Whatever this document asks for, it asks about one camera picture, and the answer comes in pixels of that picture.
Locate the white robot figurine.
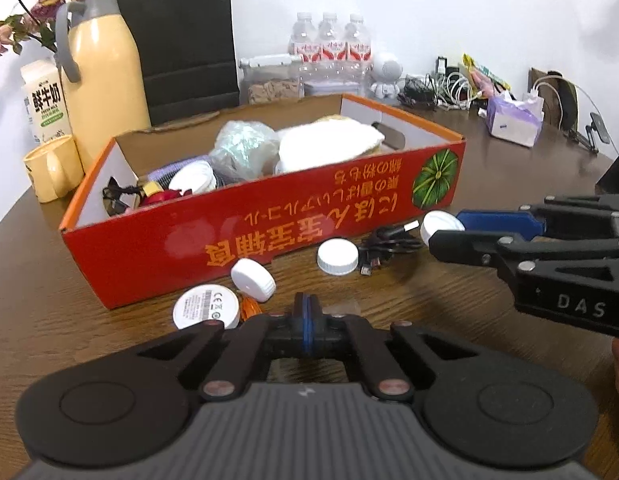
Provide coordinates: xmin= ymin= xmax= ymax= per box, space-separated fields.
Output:
xmin=370 ymin=60 xmax=404 ymax=100

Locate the water bottle middle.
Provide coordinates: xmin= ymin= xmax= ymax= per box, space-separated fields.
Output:
xmin=317 ymin=13 xmax=346 ymax=79

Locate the purple tissue pack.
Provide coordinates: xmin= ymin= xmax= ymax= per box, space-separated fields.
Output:
xmin=486 ymin=90 xmax=544 ymax=148

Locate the water bottle left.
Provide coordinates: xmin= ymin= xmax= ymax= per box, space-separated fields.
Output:
xmin=289 ymin=12 xmax=320 ymax=80

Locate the small white tin box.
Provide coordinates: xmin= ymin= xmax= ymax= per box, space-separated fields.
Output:
xmin=303 ymin=79 xmax=365 ymax=96

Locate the purple grey fabric pouch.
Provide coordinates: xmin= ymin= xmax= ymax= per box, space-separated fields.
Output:
xmin=146 ymin=155 xmax=210 ymax=188

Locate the red ribbon bow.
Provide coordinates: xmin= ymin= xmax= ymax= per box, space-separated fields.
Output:
xmin=139 ymin=188 xmax=182 ymax=207

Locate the water bottle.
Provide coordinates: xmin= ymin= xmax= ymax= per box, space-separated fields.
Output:
xmin=289 ymin=12 xmax=320 ymax=80
xmin=344 ymin=14 xmax=371 ymax=76
xmin=317 ymin=13 xmax=346 ymax=79

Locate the white bottle cap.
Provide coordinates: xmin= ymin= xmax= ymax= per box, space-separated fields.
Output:
xmin=317 ymin=238 xmax=359 ymax=276

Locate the black phone stand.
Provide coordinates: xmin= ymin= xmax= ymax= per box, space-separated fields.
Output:
xmin=545 ymin=70 xmax=615 ymax=156

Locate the black paper shopping bag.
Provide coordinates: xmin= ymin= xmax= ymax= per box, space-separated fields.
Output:
xmin=118 ymin=0 xmax=239 ymax=126

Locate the white milk carton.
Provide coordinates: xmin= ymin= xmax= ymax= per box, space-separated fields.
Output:
xmin=21 ymin=58 xmax=72 ymax=144

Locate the clear food container with snacks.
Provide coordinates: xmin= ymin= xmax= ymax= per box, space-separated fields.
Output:
xmin=239 ymin=53 xmax=303 ymax=104

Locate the yellow ceramic mug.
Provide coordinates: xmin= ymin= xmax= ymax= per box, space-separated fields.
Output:
xmin=23 ymin=134 xmax=84 ymax=204

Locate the white round puck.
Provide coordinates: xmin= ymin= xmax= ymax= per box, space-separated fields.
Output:
xmin=230 ymin=258 xmax=277 ymax=302

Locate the iridescent plastic bag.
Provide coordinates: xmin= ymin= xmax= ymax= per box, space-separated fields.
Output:
xmin=209 ymin=120 xmax=280 ymax=181

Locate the white yellow plush toy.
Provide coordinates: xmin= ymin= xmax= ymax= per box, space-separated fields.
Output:
xmin=275 ymin=118 xmax=384 ymax=174

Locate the tangle of charger cables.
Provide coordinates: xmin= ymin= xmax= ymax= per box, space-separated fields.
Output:
xmin=403 ymin=55 xmax=491 ymax=112

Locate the white round device in box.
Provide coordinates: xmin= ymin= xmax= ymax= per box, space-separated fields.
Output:
xmin=168 ymin=159 xmax=218 ymax=194

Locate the yellow thermos jug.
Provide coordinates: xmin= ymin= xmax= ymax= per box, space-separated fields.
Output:
xmin=55 ymin=0 xmax=151 ymax=170

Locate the water bottle right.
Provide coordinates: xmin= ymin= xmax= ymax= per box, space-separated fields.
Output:
xmin=344 ymin=14 xmax=371 ymax=76

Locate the white disc with label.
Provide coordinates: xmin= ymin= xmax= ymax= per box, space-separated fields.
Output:
xmin=172 ymin=284 xmax=240 ymax=330

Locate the red cardboard box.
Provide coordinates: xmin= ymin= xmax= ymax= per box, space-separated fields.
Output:
xmin=59 ymin=94 xmax=466 ymax=309

